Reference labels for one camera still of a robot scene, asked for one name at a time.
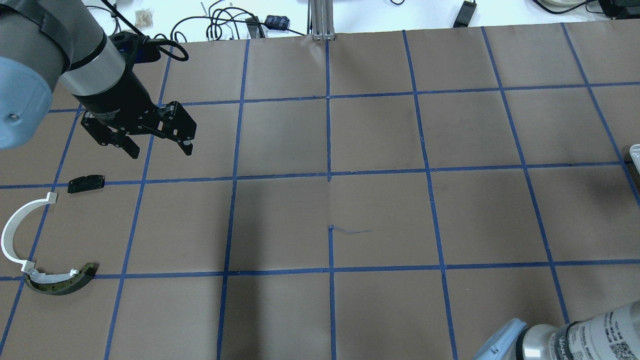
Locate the white curved plastic arc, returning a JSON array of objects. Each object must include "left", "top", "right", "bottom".
[{"left": 1, "top": 192, "right": 58, "bottom": 275}]

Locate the brown paper table cover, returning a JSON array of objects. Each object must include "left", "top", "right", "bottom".
[{"left": 1, "top": 20, "right": 639, "bottom": 360}]

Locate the dark green curved brake shoe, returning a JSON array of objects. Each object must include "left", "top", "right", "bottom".
[{"left": 24, "top": 262, "right": 99, "bottom": 296}]

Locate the small black flat part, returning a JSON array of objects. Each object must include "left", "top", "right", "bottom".
[{"left": 67, "top": 174, "right": 106, "bottom": 194}]

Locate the black power adapter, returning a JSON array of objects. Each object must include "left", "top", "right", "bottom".
[{"left": 452, "top": 0, "right": 477, "bottom": 28}]

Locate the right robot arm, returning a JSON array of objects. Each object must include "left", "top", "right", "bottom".
[{"left": 473, "top": 300, "right": 640, "bottom": 360}]

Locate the metal ribbed tray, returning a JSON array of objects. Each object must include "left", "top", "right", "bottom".
[{"left": 628, "top": 143, "right": 640, "bottom": 174}]

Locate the blue checkered small box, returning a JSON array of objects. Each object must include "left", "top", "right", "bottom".
[{"left": 263, "top": 14, "right": 291, "bottom": 31}]

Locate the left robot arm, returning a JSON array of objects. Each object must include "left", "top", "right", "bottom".
[{"left": 0, "top": 0, "right": 197, "bottom": 159}]

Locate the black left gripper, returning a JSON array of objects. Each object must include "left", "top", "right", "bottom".
[{"left": 75, "top": 72, "right": 197, "bottom": 159}]

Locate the aluminium frame post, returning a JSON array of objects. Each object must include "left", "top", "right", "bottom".
[{"left": 307, "top": 0, "right": 336, "bottom": 41}]

